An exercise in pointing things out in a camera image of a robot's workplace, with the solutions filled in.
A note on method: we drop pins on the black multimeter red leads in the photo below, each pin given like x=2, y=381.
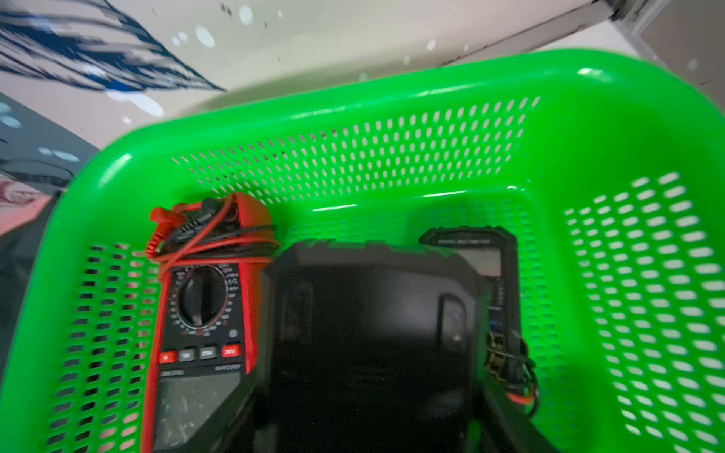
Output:
x=493, y=253

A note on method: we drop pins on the red clamp multimeter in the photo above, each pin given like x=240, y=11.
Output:
x=211, y=255

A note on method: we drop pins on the green plastic basket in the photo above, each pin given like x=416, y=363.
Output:
x=609, y=170

